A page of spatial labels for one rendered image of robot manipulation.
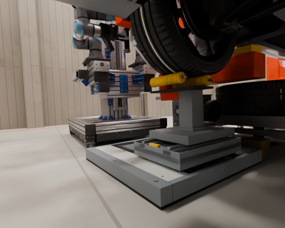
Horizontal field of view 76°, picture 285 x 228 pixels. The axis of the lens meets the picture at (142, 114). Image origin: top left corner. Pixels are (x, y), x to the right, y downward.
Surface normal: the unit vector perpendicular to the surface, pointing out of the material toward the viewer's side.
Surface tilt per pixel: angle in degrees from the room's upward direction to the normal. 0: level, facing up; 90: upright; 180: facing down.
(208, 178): 90
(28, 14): 90
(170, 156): 90
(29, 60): 90
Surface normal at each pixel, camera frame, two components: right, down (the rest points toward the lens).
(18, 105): 0.47, 0.03
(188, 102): -0.82, 0.06
